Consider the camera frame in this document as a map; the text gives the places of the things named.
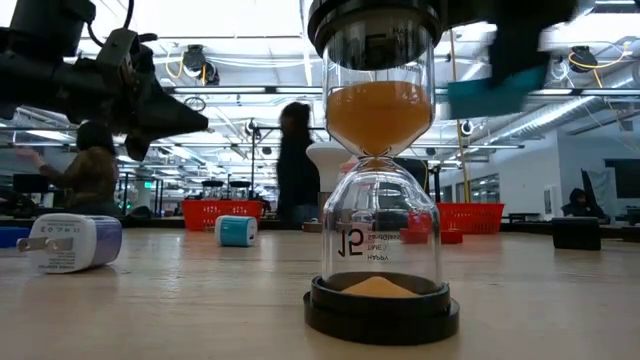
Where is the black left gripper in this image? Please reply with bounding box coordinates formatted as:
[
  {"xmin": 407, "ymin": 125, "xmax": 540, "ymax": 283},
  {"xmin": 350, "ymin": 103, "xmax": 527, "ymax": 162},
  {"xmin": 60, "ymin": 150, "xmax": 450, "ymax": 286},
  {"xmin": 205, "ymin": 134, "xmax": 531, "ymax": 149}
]
[{"xmin": 74, "ymin": 27, "xmax": 210, "ymax": 161}]

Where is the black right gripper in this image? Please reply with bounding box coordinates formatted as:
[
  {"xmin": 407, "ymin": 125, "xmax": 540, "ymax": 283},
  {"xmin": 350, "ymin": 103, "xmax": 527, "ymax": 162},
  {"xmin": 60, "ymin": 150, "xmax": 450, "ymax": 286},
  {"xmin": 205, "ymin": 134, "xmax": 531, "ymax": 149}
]
[{"xmin": 488, "ymin": 22, "xmax": 551, "ymax": 86}]

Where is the teal rectangular eraser block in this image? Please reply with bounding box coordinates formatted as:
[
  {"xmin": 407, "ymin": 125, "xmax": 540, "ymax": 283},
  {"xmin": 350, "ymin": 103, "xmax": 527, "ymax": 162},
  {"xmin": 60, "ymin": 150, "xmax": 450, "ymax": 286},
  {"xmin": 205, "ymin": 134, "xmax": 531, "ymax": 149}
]
[{"xmin": 446, "ymin": 63, "xmax": 550, "ymax": 121}]

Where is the black capped white sand hourglass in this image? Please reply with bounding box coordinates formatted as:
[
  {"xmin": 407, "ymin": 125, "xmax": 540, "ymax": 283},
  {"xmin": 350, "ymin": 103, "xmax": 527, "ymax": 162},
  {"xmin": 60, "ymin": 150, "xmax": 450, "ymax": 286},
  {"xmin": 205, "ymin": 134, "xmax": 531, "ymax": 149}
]
[{"xmin": 201, "ymin": 178, "xmax": 225, "ymax": 201}]

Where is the black wall charger cube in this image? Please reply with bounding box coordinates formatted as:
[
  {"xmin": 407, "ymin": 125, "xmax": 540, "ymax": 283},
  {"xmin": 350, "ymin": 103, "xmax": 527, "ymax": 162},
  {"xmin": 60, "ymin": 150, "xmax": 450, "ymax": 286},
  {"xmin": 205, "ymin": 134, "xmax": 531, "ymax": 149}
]
[{"xmin": 551, "ymin": 216, "xmax": 603, "ymax": 251}]

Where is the blue rectangular eraser block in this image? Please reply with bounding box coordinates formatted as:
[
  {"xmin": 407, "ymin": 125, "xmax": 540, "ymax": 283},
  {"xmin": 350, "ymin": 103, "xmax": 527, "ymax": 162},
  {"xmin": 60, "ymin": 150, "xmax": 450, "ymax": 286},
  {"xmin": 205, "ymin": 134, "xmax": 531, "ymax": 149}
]
[{"xmin": 0, "ymin": 227, "xmax": 29, "ymax": 249}]

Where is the person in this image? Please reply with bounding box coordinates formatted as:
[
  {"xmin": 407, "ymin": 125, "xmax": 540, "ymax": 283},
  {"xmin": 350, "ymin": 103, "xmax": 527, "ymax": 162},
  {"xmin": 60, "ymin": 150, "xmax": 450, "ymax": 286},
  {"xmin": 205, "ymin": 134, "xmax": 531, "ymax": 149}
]
[
  {"xmin": 560, "ymin": 187, "xmax": 609, "ymax": 219},
  {"xmin": 14, "ymin": 119, "xmax": 121, "ymax": 217},
  {"xmin": 275, "ymin": 101, "xmax": 322, "ymax": 226}
]

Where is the small red plastic basket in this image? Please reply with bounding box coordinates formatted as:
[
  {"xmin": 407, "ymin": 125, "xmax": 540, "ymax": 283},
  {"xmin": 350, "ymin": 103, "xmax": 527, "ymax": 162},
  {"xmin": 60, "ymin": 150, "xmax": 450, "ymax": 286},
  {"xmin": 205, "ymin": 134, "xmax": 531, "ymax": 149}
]
[
  {"xmin": 180, "ymin": 199, "xmax": 266, "ymax": 232},
  {"xmin": 435, "ymin": 202, "xmax": 505, "ymax": 235}
]

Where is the black monitor screen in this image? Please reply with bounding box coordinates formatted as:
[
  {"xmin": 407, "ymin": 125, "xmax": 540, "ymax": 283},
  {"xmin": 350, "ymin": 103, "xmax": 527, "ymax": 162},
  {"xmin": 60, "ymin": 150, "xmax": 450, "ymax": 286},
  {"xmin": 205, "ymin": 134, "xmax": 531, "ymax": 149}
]
[
  {"xmin": 603, "ymin": 158, "xmax": 640, "ymax": 200},
  {"xmin": 12, "ymin": 173, "xmax": 50, "ymax": 195}
]

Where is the large orange sand hourglass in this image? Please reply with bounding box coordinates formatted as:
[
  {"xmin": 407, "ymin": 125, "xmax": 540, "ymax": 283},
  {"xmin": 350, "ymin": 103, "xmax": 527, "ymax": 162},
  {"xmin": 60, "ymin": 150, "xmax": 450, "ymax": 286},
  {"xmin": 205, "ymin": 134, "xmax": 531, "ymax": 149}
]
[{"xmin": 302, "ymin": 0, "xmax": 461, "ymax": 347}]

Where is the black camera stand pole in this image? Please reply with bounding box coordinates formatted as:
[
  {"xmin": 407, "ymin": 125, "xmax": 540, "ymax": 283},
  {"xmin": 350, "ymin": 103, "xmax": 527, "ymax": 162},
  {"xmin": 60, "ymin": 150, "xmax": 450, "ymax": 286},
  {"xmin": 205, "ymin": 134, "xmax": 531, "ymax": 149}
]
[{"xmin": 248, "ymin": 124, "xmax": 281, "ymax": 201}]

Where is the black aluminium table frame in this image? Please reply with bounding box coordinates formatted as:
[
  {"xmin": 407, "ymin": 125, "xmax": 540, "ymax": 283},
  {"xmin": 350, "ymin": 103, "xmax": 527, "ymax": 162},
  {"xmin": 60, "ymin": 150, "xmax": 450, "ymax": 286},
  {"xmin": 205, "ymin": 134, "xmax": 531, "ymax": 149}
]
[{"xmin": 0, "ymin": 214, "xmax": 640, "ymax": 240}]

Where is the yellow hanging cable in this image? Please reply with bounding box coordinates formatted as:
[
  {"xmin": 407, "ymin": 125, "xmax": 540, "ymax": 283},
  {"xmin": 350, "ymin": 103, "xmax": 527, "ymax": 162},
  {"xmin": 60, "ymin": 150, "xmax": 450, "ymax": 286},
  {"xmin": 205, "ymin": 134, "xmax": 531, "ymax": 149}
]
[{"xmin": 448, "ymin": 29, "xmax": 472, "ymax": 204}]

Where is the teal white wall charger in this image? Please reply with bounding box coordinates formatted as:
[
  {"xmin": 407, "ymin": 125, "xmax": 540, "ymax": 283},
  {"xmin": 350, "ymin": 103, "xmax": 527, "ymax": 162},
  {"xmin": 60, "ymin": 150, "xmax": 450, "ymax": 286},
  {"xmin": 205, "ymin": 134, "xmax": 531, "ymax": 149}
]
[{"xmin": 213, "ymin": 214, "xmax": 259, "ymax": 248}]

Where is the purple white wall charger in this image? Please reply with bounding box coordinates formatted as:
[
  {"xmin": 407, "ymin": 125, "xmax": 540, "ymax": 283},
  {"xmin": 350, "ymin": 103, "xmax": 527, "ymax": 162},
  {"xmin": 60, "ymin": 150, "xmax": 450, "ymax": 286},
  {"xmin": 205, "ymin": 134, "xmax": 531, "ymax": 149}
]
[{"xmin": 16, "ymin": 213, "xmax": 124, "ymax": 275}]

